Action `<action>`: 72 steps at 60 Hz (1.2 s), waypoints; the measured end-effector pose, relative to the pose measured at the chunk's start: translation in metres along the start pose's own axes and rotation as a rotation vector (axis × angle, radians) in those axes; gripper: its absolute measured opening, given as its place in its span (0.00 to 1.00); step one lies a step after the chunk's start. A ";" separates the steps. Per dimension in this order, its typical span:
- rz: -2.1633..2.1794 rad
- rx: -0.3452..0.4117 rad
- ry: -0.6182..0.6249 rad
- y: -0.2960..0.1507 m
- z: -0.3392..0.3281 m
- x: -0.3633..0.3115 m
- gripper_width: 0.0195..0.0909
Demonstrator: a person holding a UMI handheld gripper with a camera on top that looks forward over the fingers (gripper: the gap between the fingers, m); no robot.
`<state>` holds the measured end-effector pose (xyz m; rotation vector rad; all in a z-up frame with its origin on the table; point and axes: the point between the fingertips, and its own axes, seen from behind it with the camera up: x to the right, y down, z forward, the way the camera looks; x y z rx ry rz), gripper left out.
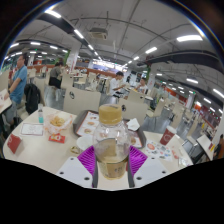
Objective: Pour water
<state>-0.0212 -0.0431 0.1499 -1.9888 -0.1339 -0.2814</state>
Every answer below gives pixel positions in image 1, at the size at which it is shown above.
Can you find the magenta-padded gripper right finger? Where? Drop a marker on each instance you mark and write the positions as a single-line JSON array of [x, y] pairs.
[[148, 170]]

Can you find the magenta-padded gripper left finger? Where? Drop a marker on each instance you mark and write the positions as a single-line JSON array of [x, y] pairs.
[[75, 170]]

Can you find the clear bottle with yellow drink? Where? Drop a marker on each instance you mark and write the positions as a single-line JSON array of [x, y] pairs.
[[111, 146]]

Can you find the clear plastic packet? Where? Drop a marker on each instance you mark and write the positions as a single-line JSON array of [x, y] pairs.
[[182, 162]]

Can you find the red sauce packet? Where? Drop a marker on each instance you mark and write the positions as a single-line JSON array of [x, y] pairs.
[[57, 138]]

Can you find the red paper cup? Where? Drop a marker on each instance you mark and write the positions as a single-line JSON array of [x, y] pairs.
[[166, 136]]

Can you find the white paper napkin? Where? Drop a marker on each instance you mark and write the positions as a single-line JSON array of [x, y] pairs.
[[133, 124]]

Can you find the brown food tray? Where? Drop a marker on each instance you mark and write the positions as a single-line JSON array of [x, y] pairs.
[[86, 123]]

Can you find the fries in clear bag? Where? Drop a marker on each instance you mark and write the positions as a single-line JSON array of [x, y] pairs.
[[57, 122]]

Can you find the white paper card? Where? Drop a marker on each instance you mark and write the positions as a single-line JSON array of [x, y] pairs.
[[32, 129]]

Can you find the beige wooden chair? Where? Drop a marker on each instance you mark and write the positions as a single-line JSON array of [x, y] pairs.
[[135, 110], [81, 100]]

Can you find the group of beige chairs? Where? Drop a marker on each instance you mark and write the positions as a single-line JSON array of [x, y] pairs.
[[159, 108]]

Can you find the small teal bottle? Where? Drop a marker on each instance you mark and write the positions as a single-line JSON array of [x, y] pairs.
[[40, 115]]

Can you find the small red box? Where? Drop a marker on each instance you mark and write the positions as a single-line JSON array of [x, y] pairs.
[[14, 144]]

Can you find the person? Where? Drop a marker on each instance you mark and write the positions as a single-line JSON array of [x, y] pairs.
[[55, 75], [115, 84], [142, 87], [19, 83]]

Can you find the black backpack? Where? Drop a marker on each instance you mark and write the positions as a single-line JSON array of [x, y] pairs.
[[32, 98]]

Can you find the neighbouring table with printed paper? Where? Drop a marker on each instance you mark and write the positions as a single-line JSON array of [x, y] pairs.
[[5, 101]]

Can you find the ceiling lights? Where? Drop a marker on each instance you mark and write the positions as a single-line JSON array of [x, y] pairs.
[[189, 38]]

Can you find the ceiling air conditioner unit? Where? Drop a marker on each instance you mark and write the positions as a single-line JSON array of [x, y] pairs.
[[98, 33]]

